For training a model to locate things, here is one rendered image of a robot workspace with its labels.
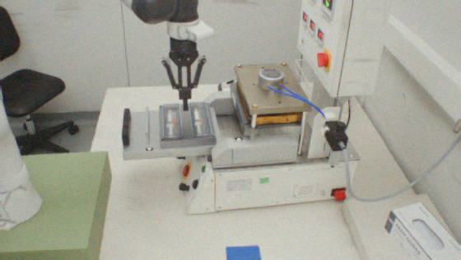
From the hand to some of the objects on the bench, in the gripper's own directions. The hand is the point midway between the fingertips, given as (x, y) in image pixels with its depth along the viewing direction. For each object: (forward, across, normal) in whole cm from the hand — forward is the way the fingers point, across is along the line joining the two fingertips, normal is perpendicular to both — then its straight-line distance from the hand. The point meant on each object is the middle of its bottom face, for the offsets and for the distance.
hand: (184, 98), depth 129 cm
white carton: (+28, -65, +43) cm, 83 cm away
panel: (+32, +3, 0) cm, 32 cm away
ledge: (+33, -62, +62) cm, 94 cm away
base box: (+33, -25, +1) cm, 41 cm away
